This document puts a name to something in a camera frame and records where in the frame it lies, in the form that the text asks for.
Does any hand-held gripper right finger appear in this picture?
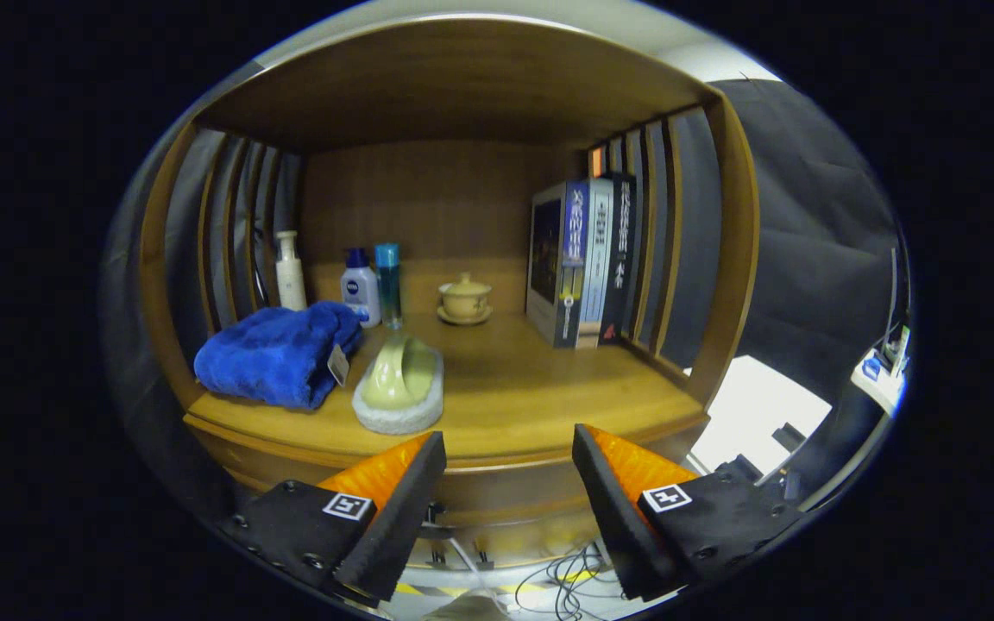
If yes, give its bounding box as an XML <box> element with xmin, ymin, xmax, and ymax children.
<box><xmin>572</xmin><ymin>423</ymin><xmax>808</xmax><ymax>602</ymax></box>

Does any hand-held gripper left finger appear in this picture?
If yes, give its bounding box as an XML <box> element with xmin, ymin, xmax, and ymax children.
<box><xmin>219</xmin><ymin>431</ymin><xmax>448</xmax><ymax>603</ymax></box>

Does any green scrub brush white sponge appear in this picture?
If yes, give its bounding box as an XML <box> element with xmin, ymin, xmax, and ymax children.
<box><xmin>352</xmin><ymin>328</ymin><xmax>445</xmax><ymax>436</ymax></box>

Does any wooden countertop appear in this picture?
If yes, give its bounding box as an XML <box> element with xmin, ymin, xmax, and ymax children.
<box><xmin>185</xmin><ymin>310</ymin><xmax>709</xmax><ymax>471</ymax></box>

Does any wooden cabinet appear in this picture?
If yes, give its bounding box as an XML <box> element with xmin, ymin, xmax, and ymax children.
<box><xmin>139</xmin><ymin>17</ymin><xmax>761</xmax><ymax>561</ymax></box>

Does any white table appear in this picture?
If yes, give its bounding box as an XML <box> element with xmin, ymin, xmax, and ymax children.
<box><xmin>687</xmin><ymin>354</ymin><xmax>834</xmax><ymax>480</ymax></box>

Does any blue folded towel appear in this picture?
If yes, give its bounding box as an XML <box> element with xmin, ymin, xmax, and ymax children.
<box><xmin>194</xmin><ymin>301</ymin><xmax>365</xmax><ymax>411</ymax></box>

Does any white bottle with blue cap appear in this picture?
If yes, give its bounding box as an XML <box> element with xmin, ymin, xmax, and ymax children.
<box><xmin>340</xmin><ymin>248</ymin><xmax>382</xmax><ymax>329</ymax></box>

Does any beige lidded teacup with saucer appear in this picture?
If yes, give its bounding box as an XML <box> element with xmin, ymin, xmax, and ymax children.
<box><xmin>437</xmin><ymin>273</ymin><xmax>494</xmax><ymax>326</ymax></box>

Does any teal slim bottle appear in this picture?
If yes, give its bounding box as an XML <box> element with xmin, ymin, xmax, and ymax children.
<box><xmin>374</xmin><ymin>243</ymin><xmax>405</xmax><ymax>330</ymax></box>

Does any cream pump bottle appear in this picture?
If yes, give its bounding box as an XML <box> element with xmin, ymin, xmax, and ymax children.
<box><xmin>275</xmin><ymin>230</ymin><xmax>308</xmax><ymax>312</ymax></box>

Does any blue spine book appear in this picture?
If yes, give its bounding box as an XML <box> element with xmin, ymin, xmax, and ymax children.
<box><xmin>525</xmin><ymin>179</ymin><xmax>591</xmax><ymax>349</ymax></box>

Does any white side desk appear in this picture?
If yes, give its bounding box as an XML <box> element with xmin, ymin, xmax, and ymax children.
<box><xmin>851</xmin><ymin>326</ymin><xmax>912</xmax><ymax>415</ymax></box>

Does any black backdrop cloth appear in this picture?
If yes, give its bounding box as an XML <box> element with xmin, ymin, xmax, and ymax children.
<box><xmin>100</xmin><ymin>78</ymin><xmax>903</xmax><ymax>484</ymax></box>

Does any black cable bundle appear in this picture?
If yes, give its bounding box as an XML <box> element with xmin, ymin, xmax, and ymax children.
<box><xmin>514</xmin><ymin>543</ymin><xmax>627</xmax><ymax>620</ymax></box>

